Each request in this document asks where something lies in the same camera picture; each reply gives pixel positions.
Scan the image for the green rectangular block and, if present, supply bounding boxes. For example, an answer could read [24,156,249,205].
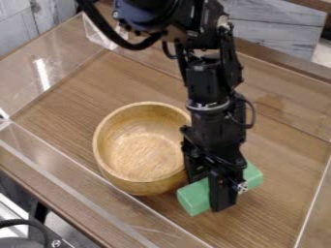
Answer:
[177,163,265,216]

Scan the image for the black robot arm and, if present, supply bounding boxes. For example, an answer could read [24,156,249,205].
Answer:
[75,0,263,216]

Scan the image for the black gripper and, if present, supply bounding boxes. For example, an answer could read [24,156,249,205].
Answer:
[182,96,257,212]

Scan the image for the black table leg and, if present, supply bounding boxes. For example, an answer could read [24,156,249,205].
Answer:
[31,201,50,224]

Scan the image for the black metal base bracket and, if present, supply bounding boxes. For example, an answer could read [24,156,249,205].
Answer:
[27,220,75,248]

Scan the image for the brown wooden bowl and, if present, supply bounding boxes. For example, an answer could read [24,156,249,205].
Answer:
[93,102,190,196]

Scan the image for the black cable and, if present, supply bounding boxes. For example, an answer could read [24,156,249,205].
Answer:
[0,218,51,248]

